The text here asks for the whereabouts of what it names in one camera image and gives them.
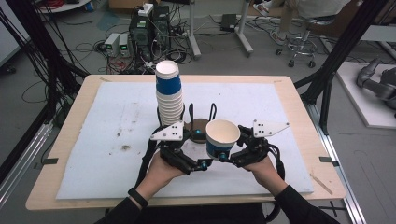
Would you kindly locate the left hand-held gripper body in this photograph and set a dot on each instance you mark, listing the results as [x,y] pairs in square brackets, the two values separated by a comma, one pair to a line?
[171,153]

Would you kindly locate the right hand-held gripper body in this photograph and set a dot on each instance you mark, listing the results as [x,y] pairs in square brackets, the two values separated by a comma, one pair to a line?
[255,152]

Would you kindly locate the blue and white paper cup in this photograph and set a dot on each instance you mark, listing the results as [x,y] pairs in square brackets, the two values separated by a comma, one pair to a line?
[218,147]

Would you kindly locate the stack of paper cups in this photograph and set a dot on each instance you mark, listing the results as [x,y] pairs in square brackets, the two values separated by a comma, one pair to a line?
[169,99]

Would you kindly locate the person's right hand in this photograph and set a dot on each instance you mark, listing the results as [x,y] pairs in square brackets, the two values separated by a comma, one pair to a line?
[264,174]

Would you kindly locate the person's left hand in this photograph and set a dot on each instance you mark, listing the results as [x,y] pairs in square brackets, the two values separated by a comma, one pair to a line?
[158,177]

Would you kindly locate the black wristband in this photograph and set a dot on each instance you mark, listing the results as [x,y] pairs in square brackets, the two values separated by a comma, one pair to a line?
[138,197]

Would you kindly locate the wooden table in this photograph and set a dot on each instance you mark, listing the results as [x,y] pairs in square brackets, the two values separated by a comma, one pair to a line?
[218,78]

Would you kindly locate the white foam mat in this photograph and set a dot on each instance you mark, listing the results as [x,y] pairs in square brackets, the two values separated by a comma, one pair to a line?
[109,124]

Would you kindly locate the black tape piece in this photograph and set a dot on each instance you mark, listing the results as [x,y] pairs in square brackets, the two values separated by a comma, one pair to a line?
[49,161]
[328,161]

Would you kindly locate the thin wooden strip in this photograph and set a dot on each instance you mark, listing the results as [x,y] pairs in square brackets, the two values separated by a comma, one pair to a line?
[322,184]

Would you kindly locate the white desk leg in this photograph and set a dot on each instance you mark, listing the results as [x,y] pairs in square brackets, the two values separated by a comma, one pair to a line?
[244,34]
[193,34]

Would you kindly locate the metal stool on casters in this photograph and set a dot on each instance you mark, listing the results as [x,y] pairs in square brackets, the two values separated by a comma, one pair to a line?
[300,45]

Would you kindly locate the black box on floor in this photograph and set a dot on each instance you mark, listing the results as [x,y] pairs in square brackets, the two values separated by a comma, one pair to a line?
[228,22]

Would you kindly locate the black computer tower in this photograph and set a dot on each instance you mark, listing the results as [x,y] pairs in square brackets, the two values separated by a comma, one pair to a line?
[140,34]
[162,28]

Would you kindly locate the grey bench power supply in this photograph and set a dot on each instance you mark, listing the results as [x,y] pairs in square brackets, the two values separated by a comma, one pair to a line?
[112,43]
[124,45]

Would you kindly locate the white platform board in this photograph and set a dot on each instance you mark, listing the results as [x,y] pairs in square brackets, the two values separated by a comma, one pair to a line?
[358,99]

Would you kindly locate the white power strip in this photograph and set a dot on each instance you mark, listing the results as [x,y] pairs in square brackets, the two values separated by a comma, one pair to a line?
[145,9]

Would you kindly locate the white round table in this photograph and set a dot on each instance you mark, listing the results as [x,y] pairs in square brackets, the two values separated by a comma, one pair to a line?
[62,6]

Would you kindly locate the black frame post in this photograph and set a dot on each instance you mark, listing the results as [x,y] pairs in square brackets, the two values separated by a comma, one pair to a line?
[342,43]

